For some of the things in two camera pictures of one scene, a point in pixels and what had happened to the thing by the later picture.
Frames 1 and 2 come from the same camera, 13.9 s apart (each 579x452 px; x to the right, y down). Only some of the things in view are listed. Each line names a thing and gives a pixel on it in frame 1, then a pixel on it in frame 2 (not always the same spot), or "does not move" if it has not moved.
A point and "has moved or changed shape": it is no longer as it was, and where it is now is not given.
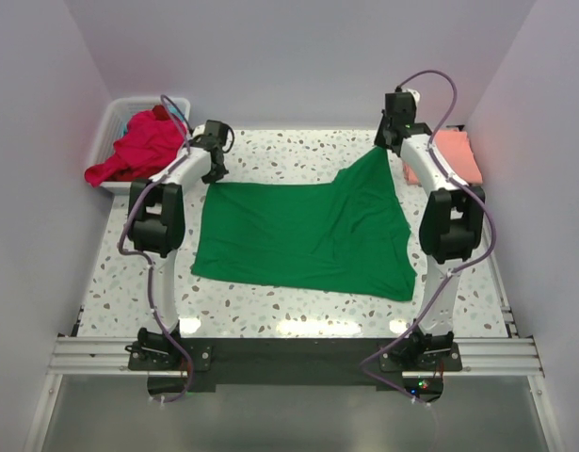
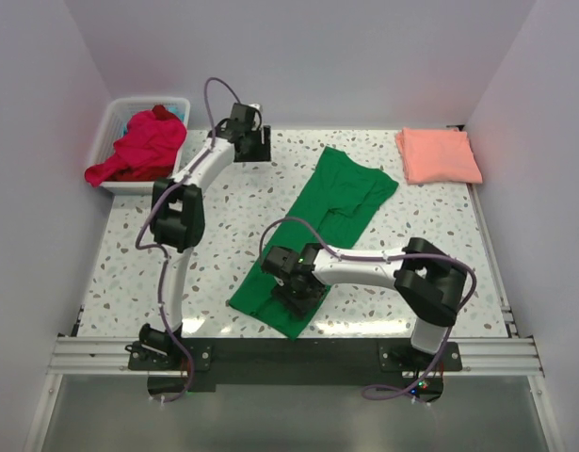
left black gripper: [213, 177] -> [264, 152]
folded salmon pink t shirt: [455, 149] does not move
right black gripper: [379, 138] -> [297, 306]
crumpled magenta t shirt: [146, 143] does not move
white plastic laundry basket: [115, 115] does not move
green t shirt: [343, 237] has moved or changed shape
